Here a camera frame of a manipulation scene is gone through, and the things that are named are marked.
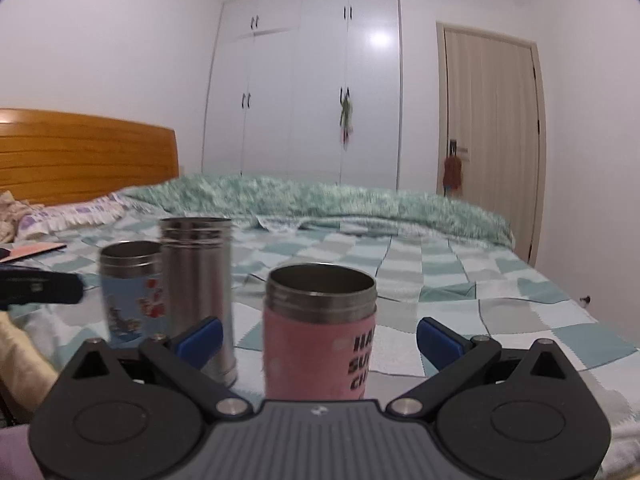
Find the pink steel cup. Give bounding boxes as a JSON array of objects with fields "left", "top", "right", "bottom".
[{"left": 262, "top": 263, "right": 378, "bottom": 401}]

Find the blue cartoon steel cup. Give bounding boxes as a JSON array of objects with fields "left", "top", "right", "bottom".
[{"left": 99, "top": 240, "right": 168, "bottom": 348}]

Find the pink flat book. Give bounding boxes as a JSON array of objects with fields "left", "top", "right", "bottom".
[{"left": 0, "top": 243, "right": 66, "bottom": 263}]

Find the checkered green bed sheet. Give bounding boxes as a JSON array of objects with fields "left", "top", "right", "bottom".
[{"left": 1, "top": 210, "right": 639, "bottom": 479}]

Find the tall stainless steel flask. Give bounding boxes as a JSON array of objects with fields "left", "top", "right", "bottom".
[{"left": 160, "top": 217, "right": 238, "bottom": 387}]

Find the floral pillow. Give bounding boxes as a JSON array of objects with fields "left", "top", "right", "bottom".
[{"left": 15, "top": 195, "right": 126, "bottom": 240}]

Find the orange wooden headboard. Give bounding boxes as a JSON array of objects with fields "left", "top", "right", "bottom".
[{"left": 0, "top": 108, "right": 179, "bottom": 206}]

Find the green floral quilt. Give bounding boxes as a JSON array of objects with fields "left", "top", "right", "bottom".
[{"left": 118, "top": 174, "right": 515, "bottom": 249}]

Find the green hanging ornament on wardrobe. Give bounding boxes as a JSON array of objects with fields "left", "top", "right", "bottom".
[{"left": 340, "top": 89, "right": 352, "bottom": 150}]

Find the beige wooden door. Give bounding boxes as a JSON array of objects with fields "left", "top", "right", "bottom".
[{"left": 436, "top": 23, "right": 547, "bottom": 264}]

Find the white wardrobe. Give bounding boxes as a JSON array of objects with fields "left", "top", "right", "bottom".
[{"left": 202, "top": 0, "right": 401, "bottom": 188}]

